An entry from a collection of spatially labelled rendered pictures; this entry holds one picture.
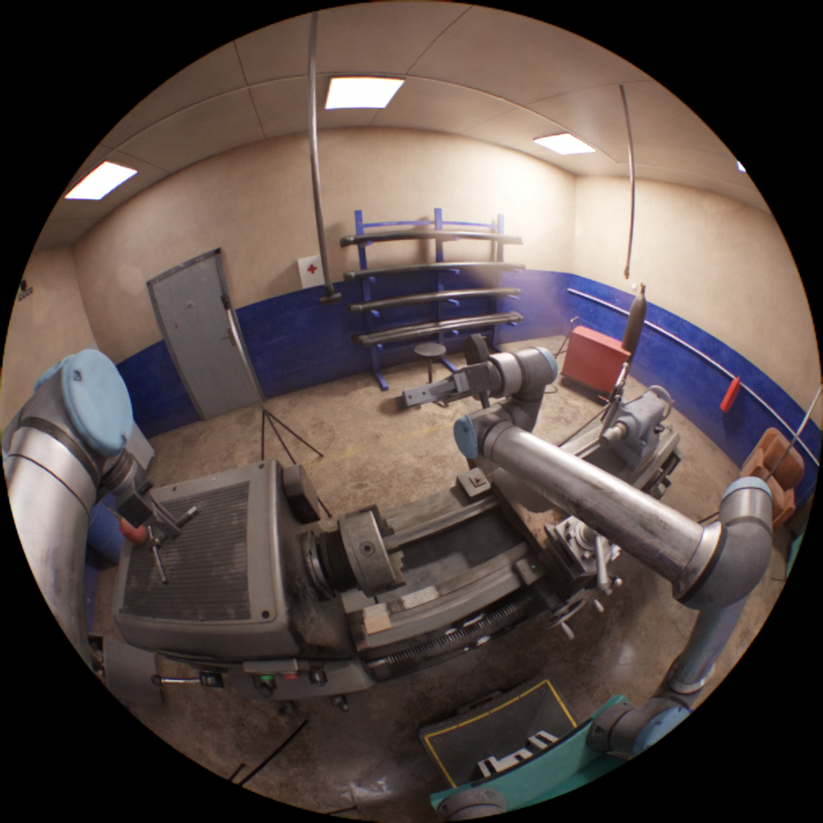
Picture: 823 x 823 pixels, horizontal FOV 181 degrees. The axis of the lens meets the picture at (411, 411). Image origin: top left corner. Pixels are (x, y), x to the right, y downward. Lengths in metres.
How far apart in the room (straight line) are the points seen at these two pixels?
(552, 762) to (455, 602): 0.71
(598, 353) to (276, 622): 3.60
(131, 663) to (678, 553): 2.75
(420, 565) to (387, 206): 3.45
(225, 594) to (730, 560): 0.76
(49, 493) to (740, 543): 0.60
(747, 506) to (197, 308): 3.93
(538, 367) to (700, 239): 4.33
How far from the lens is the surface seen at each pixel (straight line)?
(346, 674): 1.01
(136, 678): 2.63
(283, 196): 3.40
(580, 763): 1.12
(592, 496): 0.40
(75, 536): 0.22
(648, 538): 0.39
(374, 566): 0.65
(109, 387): 0.27
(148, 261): 3.96
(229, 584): 0.59
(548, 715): 1.66
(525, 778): 1.06
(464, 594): 0.99
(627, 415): 1.38
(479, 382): 0.44
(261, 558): 0.57
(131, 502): 0.46
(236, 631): 0.57
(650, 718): 0.92
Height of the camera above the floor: 1.79
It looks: 38 degrees down
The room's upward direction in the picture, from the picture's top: 4 degrees counter-clockwise
